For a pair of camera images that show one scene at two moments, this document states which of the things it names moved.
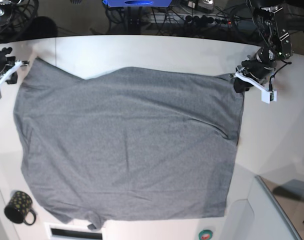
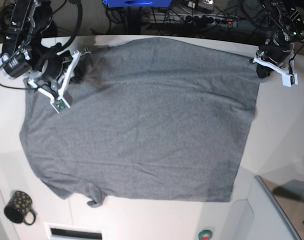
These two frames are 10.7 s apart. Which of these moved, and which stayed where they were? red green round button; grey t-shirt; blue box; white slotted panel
Moved: grey t-shirt
Stayed: blue box; white slotted panel; red green round button
